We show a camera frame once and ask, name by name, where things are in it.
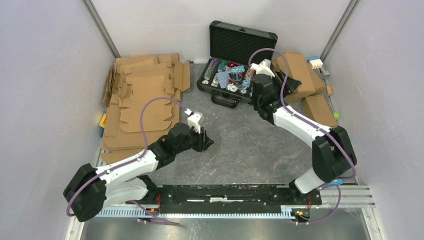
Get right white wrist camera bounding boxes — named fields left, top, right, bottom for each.
left=250, top=59, right=275, bottom=78

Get blue green stacked blocks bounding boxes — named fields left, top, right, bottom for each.
left=328, top=179, right=344, bottom=186

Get small folded cardboard box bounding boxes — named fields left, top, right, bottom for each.
left=302, top=95, right=338, bottom=128

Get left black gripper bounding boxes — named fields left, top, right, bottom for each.
left=174, top=123, right=214, bottom=155

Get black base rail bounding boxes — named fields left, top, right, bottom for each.
left=139, top=184, right=322, bottom=214

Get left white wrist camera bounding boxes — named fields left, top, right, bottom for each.
left=184, top=108, right=203, bottom=134

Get orange yellow block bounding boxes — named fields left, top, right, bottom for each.
left=98, top=113, right=107, bottom=138

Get purple cable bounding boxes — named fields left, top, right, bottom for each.
left=248, top=48, right=358, bottom=226
left=65, top=96, right=193, bottom=227

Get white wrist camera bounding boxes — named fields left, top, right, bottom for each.
left=250, top=59, right=275, bottom=78
left=184, top=108, right=203, bottom=134

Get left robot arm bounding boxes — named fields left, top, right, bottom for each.
left=63, top=123, right=214, bottom=222

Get small wooden cube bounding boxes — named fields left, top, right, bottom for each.
left=326, top=86, right=334, bottom=96

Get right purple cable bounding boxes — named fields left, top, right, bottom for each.
left=248, top=48, right=358, bottom=226

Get grey toy block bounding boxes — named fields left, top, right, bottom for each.
left=320, top=69, right=330, bottom=80

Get large folded cardboard box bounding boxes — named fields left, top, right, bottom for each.
left=283, top=56, right=326, bottom=103

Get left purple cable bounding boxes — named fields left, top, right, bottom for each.
left=65, top=96, right=193, bottom=227

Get blue white toy block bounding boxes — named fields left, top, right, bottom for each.
left=307, top=56, right=324, bottom=70

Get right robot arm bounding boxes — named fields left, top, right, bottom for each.
left=251, top=74, right=357, bottom=204

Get stack of flat cardboard blanks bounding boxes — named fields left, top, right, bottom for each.
left=100, top=53, right=190, bottom=164

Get black poker chip case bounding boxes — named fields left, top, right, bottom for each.
left=196, top=20, right=278, bottom=108

